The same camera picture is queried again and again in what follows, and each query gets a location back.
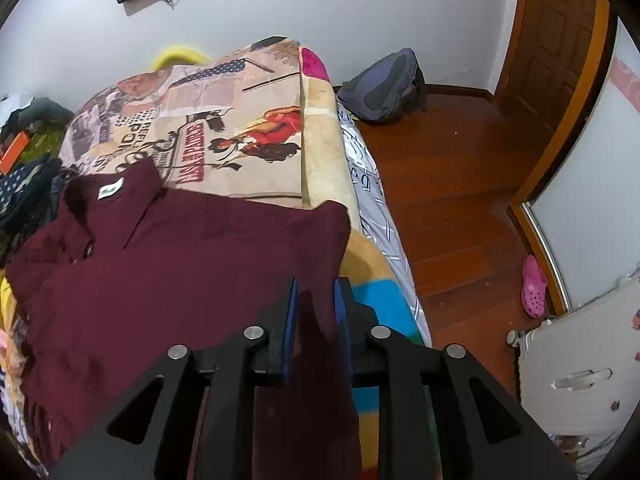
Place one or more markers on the pile of mixed clothes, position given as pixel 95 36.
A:
pixel 40 110

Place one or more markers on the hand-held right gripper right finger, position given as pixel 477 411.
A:
pixel 342 325

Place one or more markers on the beige colourful fleece blanket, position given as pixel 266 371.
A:
pixel 325 160

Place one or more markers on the white sliding wardrobe door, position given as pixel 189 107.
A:
pixel 590 185

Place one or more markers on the brown wooden door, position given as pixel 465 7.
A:
pixel 550 50

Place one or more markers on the pink swirl border sticker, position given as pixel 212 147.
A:
pixel 625 80

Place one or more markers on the printed blanket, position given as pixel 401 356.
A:
pixel 210 105

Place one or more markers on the green patterned bag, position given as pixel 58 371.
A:
pixel 45 145

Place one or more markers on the white ribbed suitcase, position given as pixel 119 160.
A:
pixel 575 360

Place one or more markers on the pink clog shoe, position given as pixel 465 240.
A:
pixel 534 287

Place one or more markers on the grey purple backpack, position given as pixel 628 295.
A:
pixel 380 85

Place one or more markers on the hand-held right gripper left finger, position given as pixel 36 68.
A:
pixel 290 330

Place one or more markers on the maroon button-up shirt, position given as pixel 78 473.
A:
pixel 175 285

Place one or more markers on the yellow round object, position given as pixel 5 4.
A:
pixel 172 55

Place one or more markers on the stack of folded dark clothes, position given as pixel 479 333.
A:
pixel 25 195

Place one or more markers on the orange box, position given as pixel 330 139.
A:
pixel 15 150

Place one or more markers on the grey white patterned bedsheet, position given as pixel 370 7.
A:
pixel 380 220

